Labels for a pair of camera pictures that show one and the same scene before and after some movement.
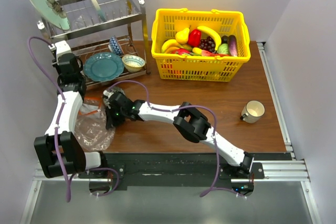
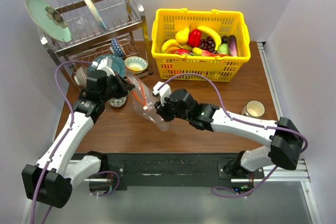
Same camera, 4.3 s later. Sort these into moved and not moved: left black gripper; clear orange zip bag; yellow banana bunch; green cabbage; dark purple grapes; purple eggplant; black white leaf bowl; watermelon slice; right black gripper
Moved: left black gripper; clear orange zip bag; right black gripper
Not moved: dark purple grapes; watermelon slice; purple eggplant; green cabbage; black white leaf bowl; yellow banana bunch
